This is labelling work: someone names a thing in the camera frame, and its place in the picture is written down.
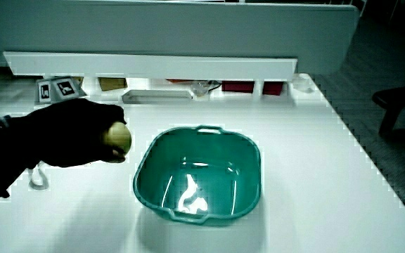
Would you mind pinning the person's left hand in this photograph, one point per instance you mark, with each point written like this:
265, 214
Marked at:
69, 137

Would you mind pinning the yellow-green pear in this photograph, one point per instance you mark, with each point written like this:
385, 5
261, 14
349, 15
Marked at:
120, 137

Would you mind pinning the white desk shelf riser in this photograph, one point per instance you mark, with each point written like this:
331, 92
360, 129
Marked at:
153, 65

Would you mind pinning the white desk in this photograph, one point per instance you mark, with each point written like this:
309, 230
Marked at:
311, 175

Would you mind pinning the small white bottle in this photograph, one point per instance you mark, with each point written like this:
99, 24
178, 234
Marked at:
44, 182

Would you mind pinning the brown cardboard box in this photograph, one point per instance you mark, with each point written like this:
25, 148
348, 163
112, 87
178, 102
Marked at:
112, 84

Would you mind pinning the white rectangular tray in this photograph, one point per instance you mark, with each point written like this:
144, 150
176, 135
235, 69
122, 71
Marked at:
157, 96

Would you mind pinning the green plastic basin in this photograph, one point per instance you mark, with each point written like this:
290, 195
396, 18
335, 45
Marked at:
195, 175

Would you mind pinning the grey partition panel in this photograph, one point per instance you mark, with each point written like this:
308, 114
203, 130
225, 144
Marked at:
153, 28

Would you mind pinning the large red box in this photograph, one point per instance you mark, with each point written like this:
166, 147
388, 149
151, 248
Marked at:
237, 86

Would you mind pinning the small red box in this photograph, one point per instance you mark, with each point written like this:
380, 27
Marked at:
272, 88

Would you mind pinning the white crumpled wrap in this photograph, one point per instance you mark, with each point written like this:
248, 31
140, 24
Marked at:
301, 83

